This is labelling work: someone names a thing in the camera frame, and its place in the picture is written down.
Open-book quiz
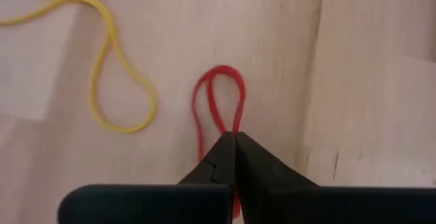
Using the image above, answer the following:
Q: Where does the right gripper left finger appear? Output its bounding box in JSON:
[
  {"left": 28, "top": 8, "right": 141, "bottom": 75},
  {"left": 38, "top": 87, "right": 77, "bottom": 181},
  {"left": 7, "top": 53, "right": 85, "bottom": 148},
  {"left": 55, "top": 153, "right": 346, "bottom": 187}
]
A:
[{"left": 57, "top": 131, "right": 236, "bottom": 224}]

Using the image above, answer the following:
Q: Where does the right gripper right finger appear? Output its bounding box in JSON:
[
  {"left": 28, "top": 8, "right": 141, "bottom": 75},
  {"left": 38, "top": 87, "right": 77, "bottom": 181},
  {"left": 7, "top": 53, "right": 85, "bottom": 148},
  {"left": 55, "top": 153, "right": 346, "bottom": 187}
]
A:
[{"left": 235, "top": 131, "right": 436, "bottom": 224}]

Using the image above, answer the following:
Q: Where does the red rubber band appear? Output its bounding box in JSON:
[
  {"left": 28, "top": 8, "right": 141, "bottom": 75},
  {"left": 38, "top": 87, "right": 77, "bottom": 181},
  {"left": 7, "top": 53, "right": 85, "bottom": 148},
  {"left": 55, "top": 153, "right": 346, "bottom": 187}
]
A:
[{"left": 190, "top": 65, "right": 247, "bottom": 220}]

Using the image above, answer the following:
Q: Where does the yellow rubber band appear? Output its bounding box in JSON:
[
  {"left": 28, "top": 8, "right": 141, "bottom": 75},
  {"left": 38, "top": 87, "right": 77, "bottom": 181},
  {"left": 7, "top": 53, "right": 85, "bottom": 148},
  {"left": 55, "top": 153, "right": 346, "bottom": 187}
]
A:
[{"left": 0, "top": 0, "right": 159, "bottom": 135}]

